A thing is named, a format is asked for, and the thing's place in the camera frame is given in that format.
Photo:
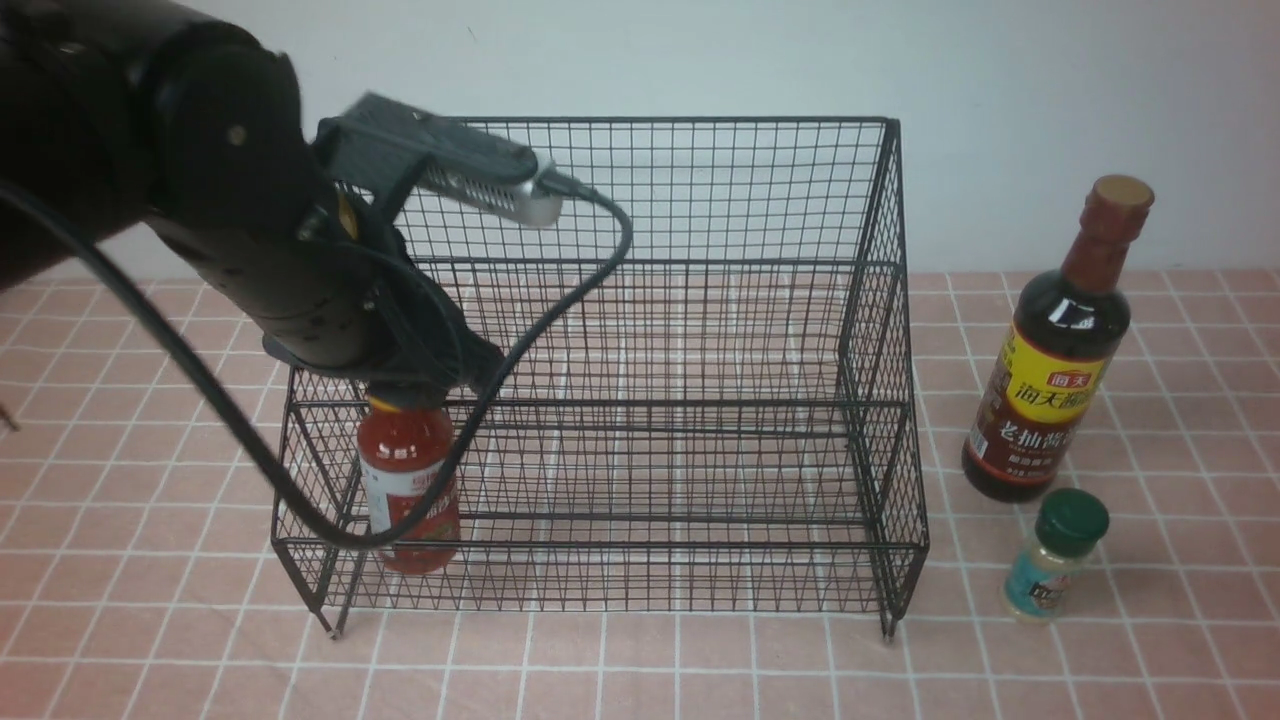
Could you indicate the dark soy sauce bottle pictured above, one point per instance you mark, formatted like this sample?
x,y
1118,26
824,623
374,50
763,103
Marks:
x,y
1065,330

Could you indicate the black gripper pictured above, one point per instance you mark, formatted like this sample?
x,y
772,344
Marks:
x,y
390,322

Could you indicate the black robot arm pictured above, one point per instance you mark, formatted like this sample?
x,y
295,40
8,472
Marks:
x,y
119,113

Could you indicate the red chili sauce bottle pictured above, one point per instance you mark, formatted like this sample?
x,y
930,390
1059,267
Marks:
x,y
401,443

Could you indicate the green-capped seasoning jar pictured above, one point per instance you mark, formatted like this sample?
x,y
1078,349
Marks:
x,y
1070,523

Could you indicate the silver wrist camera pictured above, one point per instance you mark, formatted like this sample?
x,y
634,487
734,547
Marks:
x,y
390,149

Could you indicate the black wire mesh rack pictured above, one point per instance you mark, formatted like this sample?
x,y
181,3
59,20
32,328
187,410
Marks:
x,y
727,424

